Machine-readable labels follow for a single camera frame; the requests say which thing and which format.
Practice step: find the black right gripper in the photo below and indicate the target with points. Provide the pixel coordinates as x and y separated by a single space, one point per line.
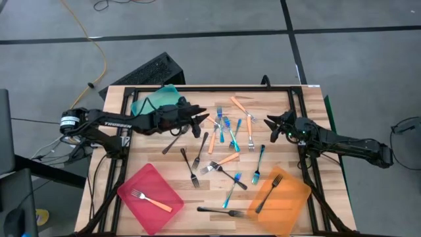
290 126

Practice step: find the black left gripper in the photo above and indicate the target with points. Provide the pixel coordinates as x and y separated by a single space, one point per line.
171 118

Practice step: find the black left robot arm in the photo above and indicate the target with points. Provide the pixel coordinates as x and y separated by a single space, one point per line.
115 123

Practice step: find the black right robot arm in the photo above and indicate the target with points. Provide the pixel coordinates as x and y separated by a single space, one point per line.
348 145

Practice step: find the teal translucent plastic bin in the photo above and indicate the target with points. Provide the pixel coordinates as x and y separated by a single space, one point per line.
154 98

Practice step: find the black perforated computer case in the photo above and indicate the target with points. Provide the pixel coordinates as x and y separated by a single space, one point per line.
148 72

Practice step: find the orange translucent plastic bin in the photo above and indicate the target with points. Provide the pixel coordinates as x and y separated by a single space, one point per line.
289 210

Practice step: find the red translucent plastic bin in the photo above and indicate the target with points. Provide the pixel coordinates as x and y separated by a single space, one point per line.
149 217

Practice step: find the black desk beam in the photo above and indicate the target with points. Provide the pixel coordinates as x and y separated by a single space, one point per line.
49 171

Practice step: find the yellow object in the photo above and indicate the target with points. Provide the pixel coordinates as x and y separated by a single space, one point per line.
42 217

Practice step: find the dark desk top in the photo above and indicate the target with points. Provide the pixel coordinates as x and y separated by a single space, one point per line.
19 191

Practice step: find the black computer mouse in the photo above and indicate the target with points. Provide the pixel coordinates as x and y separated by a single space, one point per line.
14 222

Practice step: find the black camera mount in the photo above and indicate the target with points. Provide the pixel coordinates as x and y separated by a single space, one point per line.
265 81

